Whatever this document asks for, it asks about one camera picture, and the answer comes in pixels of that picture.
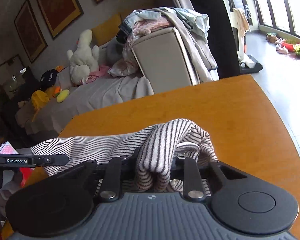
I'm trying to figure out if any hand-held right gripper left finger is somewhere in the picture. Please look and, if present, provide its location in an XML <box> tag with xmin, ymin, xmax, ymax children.
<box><xmin>72</xmin><ymin>147</ymin><xmax>141</xmax><ymax>203</ymax></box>

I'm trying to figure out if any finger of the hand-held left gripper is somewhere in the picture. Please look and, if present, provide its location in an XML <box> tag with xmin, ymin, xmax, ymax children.
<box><xmin>36</xmin><ymin>154</ymin><xmax>69</xmax><ymax>167</ymax></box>

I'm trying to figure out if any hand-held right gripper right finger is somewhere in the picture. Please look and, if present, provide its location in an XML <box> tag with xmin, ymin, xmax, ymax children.
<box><xmin>174</xmin><ymin>156</ymin><xmax>248</xmax><ymax>202</ymax></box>

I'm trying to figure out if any grey striped sweater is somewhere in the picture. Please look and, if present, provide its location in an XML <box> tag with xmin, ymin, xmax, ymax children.
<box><xmin>31</xmin><ymin>118</ymin><xmax>218</xmax><ymax>197</ymax></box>

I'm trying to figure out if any person's left hand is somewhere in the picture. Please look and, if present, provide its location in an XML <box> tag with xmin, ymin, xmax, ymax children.
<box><xmin>0</xmin><ymin>172</ymin><xmax>24</xmax><ymax>220</ymax></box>

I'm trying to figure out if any pink box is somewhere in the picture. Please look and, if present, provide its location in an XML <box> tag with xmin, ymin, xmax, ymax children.
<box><xmin>0</xmin><ymin>141</ymin><xmax>18</xmax><ymax>155</ymax></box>

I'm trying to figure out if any red object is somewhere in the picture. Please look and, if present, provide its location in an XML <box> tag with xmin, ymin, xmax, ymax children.
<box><xmin>0</xmin><ymin>167</ymin><xmax>33</xmax><ymax>240</ymax></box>

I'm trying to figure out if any yellow plush toy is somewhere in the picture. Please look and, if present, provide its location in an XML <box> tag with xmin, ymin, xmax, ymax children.
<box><xmin>31</xmin><ymin>90</ymin><xmax>50</xmax><ymax>122</ymax></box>

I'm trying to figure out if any yellow-green plush toy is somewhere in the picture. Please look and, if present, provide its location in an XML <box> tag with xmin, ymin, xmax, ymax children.
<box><xmin>56</xmin><ymin>89</ymin><xmax>70</xmax><ymax>103</ymax></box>

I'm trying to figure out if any orange plush toy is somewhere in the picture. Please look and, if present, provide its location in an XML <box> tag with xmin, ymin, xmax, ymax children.
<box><xmin>46</xmin><ymin>86</ymin><xmax>62</xmax><ymax>98</ymax></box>

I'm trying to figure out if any grey covered sofa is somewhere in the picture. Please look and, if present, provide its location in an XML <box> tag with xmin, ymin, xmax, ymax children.
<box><xmin>15</xmin><ymin>12</ymin><xmax>155</xmax><ymax>135</ymax></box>

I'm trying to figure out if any black cap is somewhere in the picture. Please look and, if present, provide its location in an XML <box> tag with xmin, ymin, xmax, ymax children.
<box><xmin>40</xmin><ymin>69</ymin><xmax>60</xmax><ymax>89</ymax></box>

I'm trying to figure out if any glass cabinet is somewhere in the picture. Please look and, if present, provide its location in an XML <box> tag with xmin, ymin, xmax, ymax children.
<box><xmin>0</xmin><ymin>55</ymin><xmax>40</xmax><ymax>100</ymax></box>

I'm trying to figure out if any pink cloth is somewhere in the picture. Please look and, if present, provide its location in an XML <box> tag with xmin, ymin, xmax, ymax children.
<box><xmin>81</xmin><ymin>64</ymin><xmax>110</xmax><ymax>84</ymax></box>

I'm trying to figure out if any white plush toy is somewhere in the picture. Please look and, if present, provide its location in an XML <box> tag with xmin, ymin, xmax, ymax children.
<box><xmin>67</xmin><ymin>29</ymin><xmax>100</xmax><ymax>85</ymax></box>

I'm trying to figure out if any white floral sheet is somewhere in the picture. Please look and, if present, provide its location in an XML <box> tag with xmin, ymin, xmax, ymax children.
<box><xmin>107</xmin><ymin>34</ymin><xmax>140</xmax><ymax>77</ymax></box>

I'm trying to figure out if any grey neck pillow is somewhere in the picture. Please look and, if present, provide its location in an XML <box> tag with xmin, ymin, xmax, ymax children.
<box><xmin>104</xmin><ymin>39</ymin><xmax>125</xmax><ymax>65</ymax></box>

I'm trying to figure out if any beige garment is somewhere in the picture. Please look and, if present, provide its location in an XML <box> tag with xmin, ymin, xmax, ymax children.
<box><xmin>155</xmin><ymin>7</ymin><xmax>219</xmax><ymax>83</ymax></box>

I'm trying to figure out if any white floor appliance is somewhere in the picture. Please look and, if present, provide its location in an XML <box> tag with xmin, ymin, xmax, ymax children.
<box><xmin>236</xmin><ymin>27</ymin><xmax>263</xmax><ymax>73</ymax></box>

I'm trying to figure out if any black garment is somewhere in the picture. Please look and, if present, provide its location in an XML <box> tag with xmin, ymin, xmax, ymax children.
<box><xmin>116</xmin><ymin>21</ymin><xmax>134</xmax><ymax>44</ymax></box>

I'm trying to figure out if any yellow cushion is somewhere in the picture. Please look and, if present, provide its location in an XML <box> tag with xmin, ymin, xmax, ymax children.
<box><xmin>91</xmin><ymin>14</ymin><xmax>122</xmax><ymax>47</ymax></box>

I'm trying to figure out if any dark curtain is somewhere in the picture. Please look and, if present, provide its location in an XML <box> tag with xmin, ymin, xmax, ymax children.
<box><xmin>180</xmin><ymin>0</ymin><xmax>240</xmax><ymax>79</ymax></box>

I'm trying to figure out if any pink garment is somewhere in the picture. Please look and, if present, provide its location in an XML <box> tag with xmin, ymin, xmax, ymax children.
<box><xmin>132</xmin><ymin>17</ymin><xmax>172</xmax><ymax>36</ymax></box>

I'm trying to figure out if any pale green garment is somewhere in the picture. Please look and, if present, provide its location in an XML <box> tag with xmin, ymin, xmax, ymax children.
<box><xmin>174</xmin><ymin>7</ymin><xmax>210</xmax><ymax>38</ymax></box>

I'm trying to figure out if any pale blue garment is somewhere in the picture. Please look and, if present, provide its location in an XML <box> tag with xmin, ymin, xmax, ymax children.
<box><xmin>122</xmin><ymin>9</ymin><xmax>165</xmax><ymax>28</ymax></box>

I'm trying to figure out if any red basin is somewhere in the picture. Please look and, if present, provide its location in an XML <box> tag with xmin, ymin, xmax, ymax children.
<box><xmin>282</xmin><ymin>39</ymin><xmax>298</xmax><ymax>53</ymax></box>

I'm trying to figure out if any hanging beige towel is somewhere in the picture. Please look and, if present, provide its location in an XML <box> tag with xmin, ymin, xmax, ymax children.
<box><xmin>232</xmin><ymin>7</ymin><xmax>250</xmax><ymax>33</ymax></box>

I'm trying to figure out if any black window frame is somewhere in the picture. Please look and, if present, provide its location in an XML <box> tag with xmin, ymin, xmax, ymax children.
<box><xmin>247</xmin><ymin>0</ymin><xmax>300</xmax><ymax>43</ymax></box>

